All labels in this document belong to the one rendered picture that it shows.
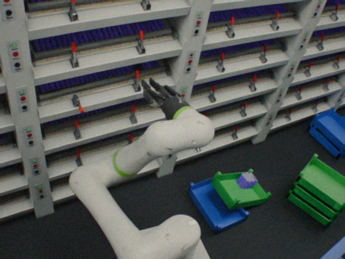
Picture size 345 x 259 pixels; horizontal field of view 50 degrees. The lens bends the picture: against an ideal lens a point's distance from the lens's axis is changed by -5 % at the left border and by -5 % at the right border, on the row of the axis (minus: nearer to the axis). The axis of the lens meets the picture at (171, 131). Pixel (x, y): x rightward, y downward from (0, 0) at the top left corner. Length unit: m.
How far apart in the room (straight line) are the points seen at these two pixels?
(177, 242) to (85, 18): 0.80
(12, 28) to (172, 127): 0.58
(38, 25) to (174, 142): 0.57
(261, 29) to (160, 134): 0.90
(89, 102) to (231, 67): 0.71
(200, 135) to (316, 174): 1.23
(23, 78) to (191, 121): 0.60
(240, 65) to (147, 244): 1.03
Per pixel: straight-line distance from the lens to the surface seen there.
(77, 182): 1.46
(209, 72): 1.80
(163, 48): 1.55
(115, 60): 1.46
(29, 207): 1.96
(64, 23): 1.30
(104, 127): 1.72
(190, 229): 1.30
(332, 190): 2.28
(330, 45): 2.38
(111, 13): 1.36
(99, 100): 1.57
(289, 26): 1.97
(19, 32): 1.27
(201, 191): 2.17
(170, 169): 2.17
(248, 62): 1.94
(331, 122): 2.84
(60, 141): 1.68
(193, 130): 1.18
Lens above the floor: 1.74
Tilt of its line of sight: 46 degrees down
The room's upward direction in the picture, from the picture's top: 12 degrees clockwise
